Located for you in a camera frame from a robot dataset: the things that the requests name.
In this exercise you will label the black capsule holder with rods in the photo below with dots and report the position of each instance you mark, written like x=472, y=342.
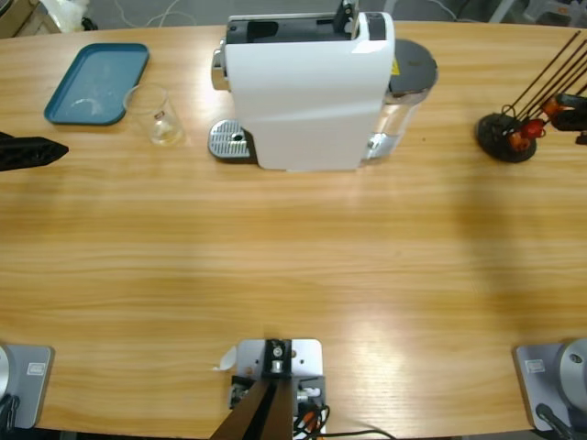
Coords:
x=493, y=133

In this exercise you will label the white plastic bag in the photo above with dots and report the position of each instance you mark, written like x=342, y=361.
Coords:
x=64, y=11

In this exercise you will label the dark camera post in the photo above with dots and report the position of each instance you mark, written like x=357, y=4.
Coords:
x=261, y=412

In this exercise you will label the orange coffee capsule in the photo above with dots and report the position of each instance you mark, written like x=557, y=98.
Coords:
x=550, y=107
x=518, y=141

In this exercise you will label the clear drinking glass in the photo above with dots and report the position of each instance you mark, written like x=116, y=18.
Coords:
x=160, y=133

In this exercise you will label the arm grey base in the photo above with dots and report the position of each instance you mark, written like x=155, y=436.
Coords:
x=541, y=380
x=32, y=380

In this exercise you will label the small black object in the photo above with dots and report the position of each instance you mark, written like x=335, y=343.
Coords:
x=88, y=24

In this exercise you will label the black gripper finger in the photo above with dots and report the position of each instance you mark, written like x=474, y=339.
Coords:
x=573, y=120
x=575, y=102
x=27, y=153

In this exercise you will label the white metal frame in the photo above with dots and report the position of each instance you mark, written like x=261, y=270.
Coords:
x=500, y=11

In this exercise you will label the white tape tab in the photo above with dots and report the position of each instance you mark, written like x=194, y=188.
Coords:
x=227, y=359

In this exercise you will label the white capsule coffee machine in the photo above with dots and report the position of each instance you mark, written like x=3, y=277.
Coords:
x=298, y=105

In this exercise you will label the teal plastic tray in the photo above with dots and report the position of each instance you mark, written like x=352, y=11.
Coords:
x=91, y=78

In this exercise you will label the cardboard box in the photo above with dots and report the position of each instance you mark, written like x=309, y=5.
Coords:
x=18, y=18

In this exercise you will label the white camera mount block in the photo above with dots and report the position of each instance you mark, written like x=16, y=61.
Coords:
x=307, y=357

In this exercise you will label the red coffee capsule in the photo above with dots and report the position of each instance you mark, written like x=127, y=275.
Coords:
x=533, y=128

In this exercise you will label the clear water tank black lid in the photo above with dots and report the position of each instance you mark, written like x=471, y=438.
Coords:
x=413, y=64

